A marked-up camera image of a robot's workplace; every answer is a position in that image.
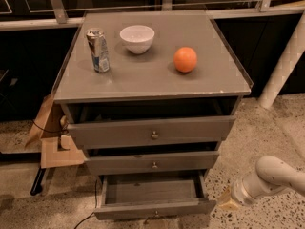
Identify crushed blue silver can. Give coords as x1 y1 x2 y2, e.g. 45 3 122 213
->
86 28 110 73

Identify white diagonal pole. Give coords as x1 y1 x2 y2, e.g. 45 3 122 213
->
258 11 305 109

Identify black cable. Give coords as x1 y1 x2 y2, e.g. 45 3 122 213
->
73 177 99 229

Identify grey drawer cabinet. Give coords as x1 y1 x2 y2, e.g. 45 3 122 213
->
51 10 254 183

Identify orange fruit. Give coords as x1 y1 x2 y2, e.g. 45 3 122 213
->
173 47 197 73

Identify grey drawer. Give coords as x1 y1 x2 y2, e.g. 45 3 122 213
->
68 115 235 149
85 151 219 175
94 170 216 220

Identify metal window railing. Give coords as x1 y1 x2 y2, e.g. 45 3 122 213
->
0 0 305 31

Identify grey bottom drawer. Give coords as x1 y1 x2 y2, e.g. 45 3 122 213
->
94 170 216 220

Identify grey top drawer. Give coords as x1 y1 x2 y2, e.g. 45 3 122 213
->
68 115 235 149

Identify white ceramic bowl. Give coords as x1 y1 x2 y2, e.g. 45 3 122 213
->
119 25 155 54

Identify brown cardboard pieces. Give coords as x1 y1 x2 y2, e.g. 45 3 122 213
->
25 93 85 168

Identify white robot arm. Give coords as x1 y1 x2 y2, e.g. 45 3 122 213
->
217 156 305 210

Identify grey middle drawer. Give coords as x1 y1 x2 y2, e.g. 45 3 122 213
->
85 151 219 175

